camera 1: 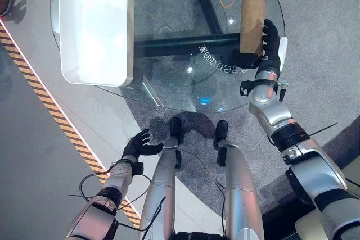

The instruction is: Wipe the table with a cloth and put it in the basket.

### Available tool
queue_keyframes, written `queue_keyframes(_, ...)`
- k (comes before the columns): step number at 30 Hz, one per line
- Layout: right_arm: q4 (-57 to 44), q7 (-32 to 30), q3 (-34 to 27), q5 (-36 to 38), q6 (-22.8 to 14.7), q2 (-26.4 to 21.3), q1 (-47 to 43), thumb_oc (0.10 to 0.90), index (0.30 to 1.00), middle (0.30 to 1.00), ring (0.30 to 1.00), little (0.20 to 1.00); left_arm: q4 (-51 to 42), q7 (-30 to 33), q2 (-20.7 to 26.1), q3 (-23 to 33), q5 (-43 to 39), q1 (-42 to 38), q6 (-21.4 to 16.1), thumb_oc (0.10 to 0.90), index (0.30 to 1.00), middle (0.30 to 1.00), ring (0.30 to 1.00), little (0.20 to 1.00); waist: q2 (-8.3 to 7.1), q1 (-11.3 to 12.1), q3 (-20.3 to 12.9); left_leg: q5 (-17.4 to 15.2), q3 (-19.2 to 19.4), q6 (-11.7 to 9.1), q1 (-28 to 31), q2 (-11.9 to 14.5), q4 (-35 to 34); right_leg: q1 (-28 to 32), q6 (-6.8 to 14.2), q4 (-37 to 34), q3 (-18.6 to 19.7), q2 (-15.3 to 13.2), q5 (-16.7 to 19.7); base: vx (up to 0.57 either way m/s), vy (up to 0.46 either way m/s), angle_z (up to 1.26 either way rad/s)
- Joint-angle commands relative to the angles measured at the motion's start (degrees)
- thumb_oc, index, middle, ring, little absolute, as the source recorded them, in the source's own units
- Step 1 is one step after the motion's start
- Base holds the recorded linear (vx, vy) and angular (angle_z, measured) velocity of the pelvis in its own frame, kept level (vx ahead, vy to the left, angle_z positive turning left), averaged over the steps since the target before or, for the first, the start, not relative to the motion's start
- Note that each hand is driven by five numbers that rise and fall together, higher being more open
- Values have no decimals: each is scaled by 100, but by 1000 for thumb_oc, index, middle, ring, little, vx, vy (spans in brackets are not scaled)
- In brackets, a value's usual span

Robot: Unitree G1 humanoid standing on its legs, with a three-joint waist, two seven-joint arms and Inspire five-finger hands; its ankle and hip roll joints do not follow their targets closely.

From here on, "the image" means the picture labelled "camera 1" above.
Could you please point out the silver left robot leg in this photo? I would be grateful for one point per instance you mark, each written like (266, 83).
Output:
(160, 183)

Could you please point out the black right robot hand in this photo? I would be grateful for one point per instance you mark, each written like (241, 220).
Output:
(270, 44)

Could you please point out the yellow black hazard tape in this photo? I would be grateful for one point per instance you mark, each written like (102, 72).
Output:
(50, 105)

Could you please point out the silver right robot leg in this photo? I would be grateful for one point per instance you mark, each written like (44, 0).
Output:
(239, 183)

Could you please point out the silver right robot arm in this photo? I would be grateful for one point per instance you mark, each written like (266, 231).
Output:
(298, 150)

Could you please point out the black table frame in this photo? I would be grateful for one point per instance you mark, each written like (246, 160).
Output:
(208, 35)

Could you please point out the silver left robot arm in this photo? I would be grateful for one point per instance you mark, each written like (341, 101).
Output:
(104, 200)

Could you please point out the silver robot leg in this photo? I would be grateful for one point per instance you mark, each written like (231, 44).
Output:
(160, 183)
(239, 183)

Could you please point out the white plastic basket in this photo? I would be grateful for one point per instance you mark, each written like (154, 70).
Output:
(95, 29)

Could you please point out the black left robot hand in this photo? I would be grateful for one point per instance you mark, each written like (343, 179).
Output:
(138, 145)

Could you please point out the round glass table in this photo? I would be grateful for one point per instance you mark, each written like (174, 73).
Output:
(180, 54)

